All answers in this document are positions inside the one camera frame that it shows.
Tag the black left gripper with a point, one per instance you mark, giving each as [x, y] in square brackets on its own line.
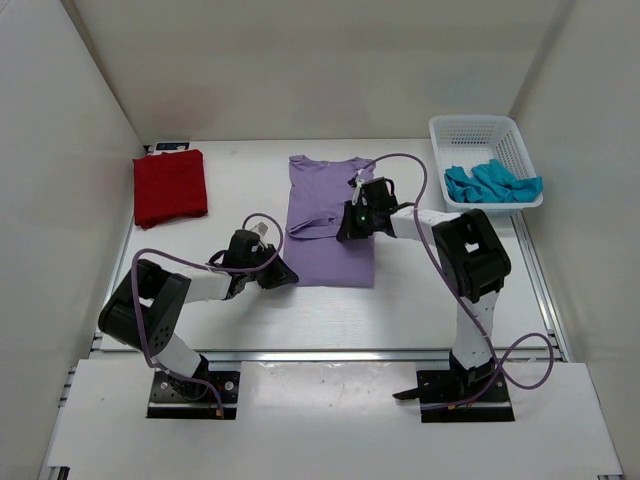
[280, 274]

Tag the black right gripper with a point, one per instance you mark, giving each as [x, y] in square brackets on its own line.
[350, 230]

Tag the lilac t shirt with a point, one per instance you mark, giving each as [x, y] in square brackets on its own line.
[318, 192]

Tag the red t shirt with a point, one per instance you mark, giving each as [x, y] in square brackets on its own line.
[168, 187]

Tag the teal t shirt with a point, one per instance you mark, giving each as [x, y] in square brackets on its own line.
[489, 183]

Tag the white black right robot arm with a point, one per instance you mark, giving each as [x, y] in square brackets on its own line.
[468, 255]

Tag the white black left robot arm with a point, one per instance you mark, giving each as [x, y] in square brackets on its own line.
[145, 308]

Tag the white plastic laundry basket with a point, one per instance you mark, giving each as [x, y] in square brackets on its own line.
[474, 139]

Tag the small dark table label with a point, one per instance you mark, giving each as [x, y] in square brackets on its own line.
[171, 146]

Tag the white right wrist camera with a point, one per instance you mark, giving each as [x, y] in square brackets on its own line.
[357, 182]

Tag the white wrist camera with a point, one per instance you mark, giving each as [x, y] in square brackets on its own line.
[357, 182]
[260, 229]

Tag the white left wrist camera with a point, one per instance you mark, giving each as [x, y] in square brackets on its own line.
[260, 229]

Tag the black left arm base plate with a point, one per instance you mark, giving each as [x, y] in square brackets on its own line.
[170, 398]

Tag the aluminium table frame rail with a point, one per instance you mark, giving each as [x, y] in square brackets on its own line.
[335, 356]

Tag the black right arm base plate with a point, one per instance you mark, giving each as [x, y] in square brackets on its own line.
[459, 395]

